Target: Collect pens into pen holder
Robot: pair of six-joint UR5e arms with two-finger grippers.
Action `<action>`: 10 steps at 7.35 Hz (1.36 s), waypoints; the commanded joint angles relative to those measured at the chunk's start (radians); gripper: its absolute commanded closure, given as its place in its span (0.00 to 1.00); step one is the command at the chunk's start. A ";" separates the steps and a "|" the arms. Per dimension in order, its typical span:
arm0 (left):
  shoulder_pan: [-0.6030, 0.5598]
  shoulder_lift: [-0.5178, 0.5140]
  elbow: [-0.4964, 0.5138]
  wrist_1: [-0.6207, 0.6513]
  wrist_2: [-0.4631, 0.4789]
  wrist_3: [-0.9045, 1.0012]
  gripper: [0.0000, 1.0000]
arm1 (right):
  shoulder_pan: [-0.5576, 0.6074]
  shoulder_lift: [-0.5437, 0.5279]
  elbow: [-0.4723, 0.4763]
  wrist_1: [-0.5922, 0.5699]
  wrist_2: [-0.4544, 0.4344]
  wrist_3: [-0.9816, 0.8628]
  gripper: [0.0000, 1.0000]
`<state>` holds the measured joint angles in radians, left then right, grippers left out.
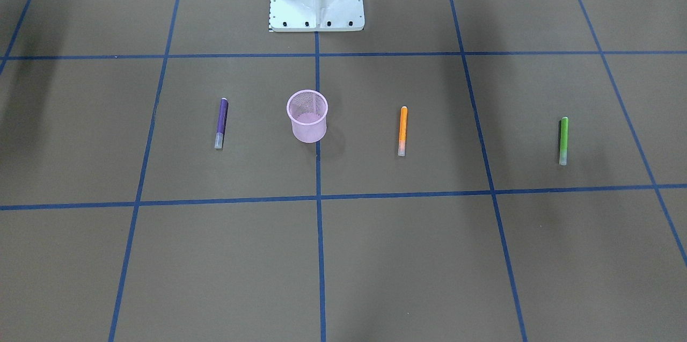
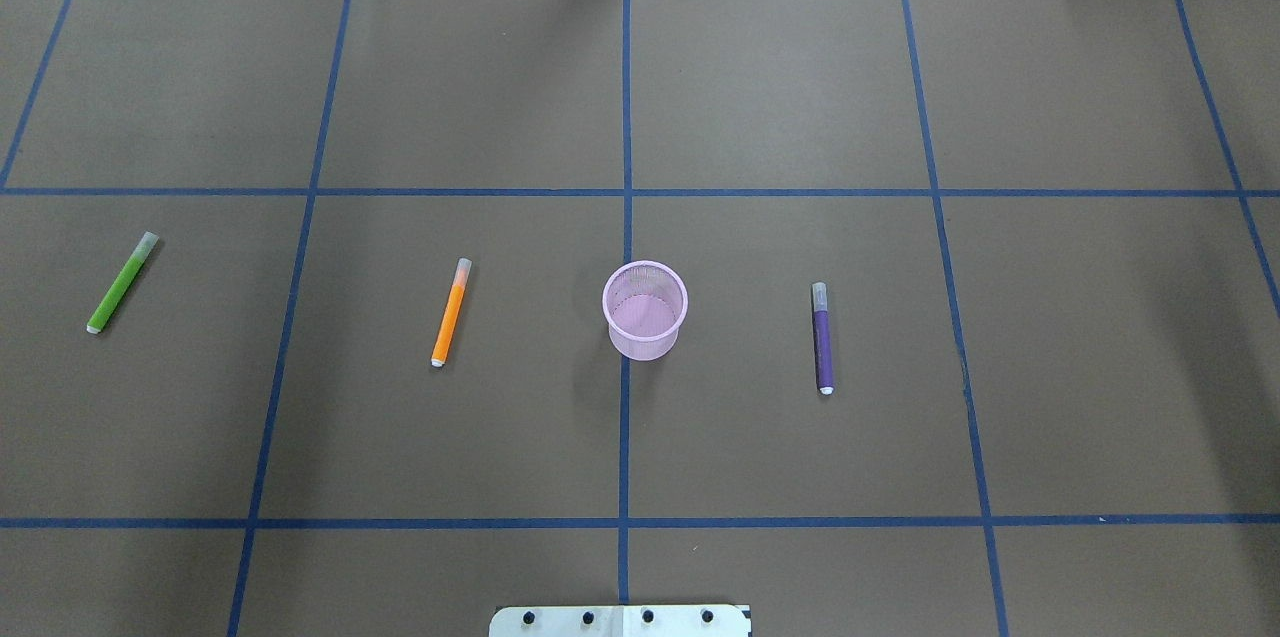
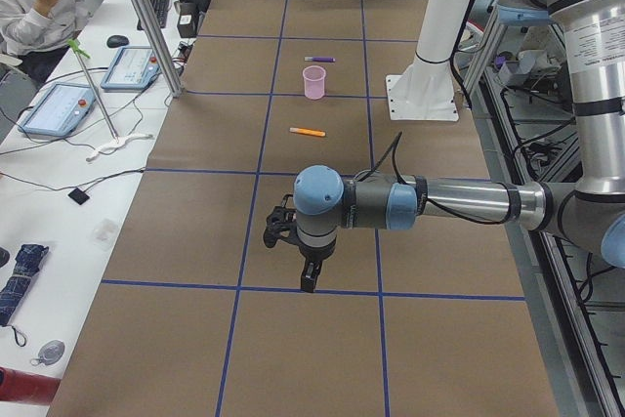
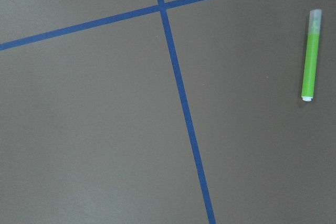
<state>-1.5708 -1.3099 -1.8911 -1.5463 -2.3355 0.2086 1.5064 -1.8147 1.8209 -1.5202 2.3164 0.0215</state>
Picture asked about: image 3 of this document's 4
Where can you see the near blue teach pendant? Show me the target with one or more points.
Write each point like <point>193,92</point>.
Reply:
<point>59,111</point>

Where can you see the small black square device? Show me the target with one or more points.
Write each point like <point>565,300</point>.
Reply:
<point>79,196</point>

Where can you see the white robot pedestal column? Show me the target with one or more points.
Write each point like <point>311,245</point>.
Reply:
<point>425,90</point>

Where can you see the black computer mouse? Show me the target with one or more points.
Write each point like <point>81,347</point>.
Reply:
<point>116,41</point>

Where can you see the folded blue umbrella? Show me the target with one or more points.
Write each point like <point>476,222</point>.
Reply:
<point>28,262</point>

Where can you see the purple marker pen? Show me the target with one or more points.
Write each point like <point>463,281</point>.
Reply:
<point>319,59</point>

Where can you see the aluminium frame post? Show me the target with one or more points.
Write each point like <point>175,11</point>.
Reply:
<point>156,40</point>

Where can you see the blue teach pendant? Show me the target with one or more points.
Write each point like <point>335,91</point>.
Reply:
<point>133,68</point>
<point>59,111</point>

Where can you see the pink mesh pen holder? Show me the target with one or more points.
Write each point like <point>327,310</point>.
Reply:
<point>314,82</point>

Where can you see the black keyboard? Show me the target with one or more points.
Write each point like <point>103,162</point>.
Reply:
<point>161,10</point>

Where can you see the seated person in grey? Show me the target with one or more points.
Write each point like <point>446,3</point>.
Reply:
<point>37,32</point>

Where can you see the small clear plastic box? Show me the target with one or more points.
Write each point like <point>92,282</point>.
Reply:
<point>105,233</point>

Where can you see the far blue teach pendant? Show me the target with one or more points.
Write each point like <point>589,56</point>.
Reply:
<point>133,68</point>

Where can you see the metal rod with green clip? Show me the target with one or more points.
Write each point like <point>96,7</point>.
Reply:
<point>117,141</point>

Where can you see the silver round keychain tag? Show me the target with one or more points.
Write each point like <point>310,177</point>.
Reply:
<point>49,354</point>

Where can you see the red cylinder bottle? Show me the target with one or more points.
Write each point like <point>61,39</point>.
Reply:
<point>27,388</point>

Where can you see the orange marker pen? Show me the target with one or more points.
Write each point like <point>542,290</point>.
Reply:
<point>307,132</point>

